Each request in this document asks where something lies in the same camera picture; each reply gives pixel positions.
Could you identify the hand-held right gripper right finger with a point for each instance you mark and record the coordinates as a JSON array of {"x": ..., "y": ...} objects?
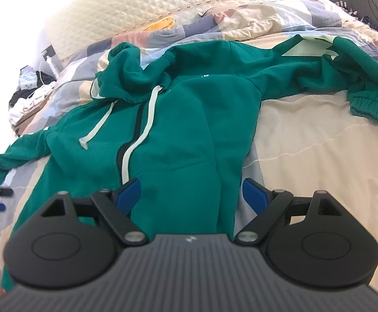
[{"x": 253, "y": 195}]

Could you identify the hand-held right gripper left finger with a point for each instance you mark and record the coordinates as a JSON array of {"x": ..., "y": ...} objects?
[{"x": 128, "y": 195}]

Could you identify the black cloth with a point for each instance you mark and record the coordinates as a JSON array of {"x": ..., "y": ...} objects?
[{"x": 18, "y": 96}]

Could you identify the white spray bottle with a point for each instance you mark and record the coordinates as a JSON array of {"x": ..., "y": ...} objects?
[{"x": 53, "y": 66}]

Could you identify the yellow cloth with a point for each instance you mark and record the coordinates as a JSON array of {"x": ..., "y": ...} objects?
[{"x": 161, "y": 24}]

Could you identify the cream quilted headboard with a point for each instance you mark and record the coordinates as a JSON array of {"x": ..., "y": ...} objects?
[{"x": 143, "y": 0}]

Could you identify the green hoodie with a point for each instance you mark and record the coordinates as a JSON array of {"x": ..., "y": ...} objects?
[{"x": 182, "y": 120}]

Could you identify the dark wall outlet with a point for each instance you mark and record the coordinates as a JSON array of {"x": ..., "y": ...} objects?
[{"x": 48, "y": 52}]

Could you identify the patchwork quilt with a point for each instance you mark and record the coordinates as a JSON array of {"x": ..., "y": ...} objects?
[{"x": 322, "y": 136}]

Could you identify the clear plastic bag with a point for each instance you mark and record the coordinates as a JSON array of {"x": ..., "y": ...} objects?
[{"x": 28, "y": 79}]

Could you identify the wooden nightstand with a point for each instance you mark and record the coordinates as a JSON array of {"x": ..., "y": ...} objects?
[{"x": 29, "y": 118}]

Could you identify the white clothes pile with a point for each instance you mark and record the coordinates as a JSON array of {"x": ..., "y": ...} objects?
[{"x": 16, "y": 112}]

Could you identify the group of small bottles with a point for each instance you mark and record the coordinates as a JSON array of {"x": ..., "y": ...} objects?
[{"x": 348, "y": 8}]

